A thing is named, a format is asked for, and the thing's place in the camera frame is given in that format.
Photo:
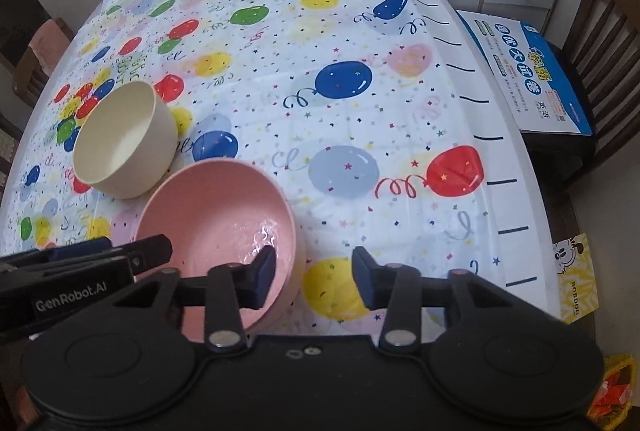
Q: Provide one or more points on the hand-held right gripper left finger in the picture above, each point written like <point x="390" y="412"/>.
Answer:
<point x="262" y="276"/>

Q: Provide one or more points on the orange bag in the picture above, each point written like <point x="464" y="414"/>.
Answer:
<point x="617" y="391"/>

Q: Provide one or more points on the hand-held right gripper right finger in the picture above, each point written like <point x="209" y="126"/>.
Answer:
<point x="366" y="278"/>

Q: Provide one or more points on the blue printed booklet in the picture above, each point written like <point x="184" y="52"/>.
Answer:
<point x="530" y="71"/>

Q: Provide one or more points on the pink cloth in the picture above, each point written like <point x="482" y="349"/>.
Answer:
<point x="47" y="43"/>

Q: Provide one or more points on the cream bowl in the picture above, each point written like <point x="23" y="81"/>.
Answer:
<point x="125" y="141"/>

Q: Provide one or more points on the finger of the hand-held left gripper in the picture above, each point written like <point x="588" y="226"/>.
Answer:
<point x="150" y="253"/>
<point x="75" y="248"/>

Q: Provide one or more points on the brown wooden chair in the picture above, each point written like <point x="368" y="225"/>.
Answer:
<point x="610" y="61"/>
<point x="27" y="76"/>

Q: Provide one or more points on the yellow cartoon paper bag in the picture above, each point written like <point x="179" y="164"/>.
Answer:
<point x="577" y="276"/>

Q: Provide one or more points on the balloon print tablecloth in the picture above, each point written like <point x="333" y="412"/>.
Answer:
<point x="300" y="36"/>

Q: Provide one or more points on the pink bowl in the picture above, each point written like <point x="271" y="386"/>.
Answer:
<point x="215" y="216"/>

